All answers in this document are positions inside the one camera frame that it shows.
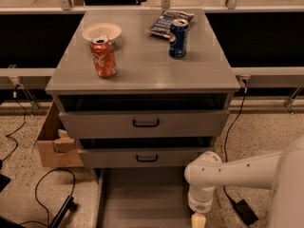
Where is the grey bottom drawer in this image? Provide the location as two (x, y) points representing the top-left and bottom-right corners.
(93, 167), (192, 228)

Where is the grey drawer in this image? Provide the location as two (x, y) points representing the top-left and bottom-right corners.
(93, 167), (192, 228)
(79, 147), (214, 168)
(59, 110), (229, 139)

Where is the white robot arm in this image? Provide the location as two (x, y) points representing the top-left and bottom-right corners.
(184, 137), (304, 228)

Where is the grey middle drawer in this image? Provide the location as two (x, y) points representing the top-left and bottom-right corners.
(79, 147), (214, 168)

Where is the grey top drawer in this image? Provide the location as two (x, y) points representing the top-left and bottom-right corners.
(59, 110), (229, 139)

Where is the grey drawer cabinet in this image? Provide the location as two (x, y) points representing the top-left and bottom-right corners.
(45, 8), (241, 182)

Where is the black power adapter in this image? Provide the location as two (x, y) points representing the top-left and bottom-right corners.
(234, 199), (258, 226)

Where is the black chair base leg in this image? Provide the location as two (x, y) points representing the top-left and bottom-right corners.
(48, 196), (78, 228)

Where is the brown cardboard box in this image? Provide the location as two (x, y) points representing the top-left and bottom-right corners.
(36, 103), (84, 167)

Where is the blue Pepsi can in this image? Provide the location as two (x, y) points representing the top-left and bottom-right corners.
(169, 19), (189, 58)

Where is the orange Coca-Cola can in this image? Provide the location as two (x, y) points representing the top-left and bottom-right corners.
(90, 35), (117, 79)

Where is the blue chip bag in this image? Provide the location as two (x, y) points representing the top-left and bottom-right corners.
(147, 10), (194, 38)

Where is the white paper bowl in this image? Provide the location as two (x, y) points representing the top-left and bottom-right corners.
(83, 23), (122, 41)

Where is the black looped floor cable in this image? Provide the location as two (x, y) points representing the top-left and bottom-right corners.
(18, 167), (77, 227)

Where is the black power cable right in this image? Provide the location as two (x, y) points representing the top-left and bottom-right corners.
(222, 85), (248, 204)

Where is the black cable left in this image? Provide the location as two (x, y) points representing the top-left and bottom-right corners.
(0, 84), (29, 163)

